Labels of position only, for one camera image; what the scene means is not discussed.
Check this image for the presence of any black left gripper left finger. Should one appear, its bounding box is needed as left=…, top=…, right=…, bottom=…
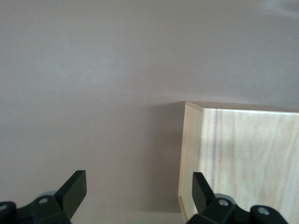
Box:
left=0, top=170, right=87, bottom=224

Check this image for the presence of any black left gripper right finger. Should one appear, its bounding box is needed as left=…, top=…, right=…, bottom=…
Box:
left=186, top=172, right=287, bottom=224

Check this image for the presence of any wooden drawer cabinet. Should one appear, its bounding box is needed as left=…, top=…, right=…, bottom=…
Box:
left=178, top=100, right=299, bottom=224

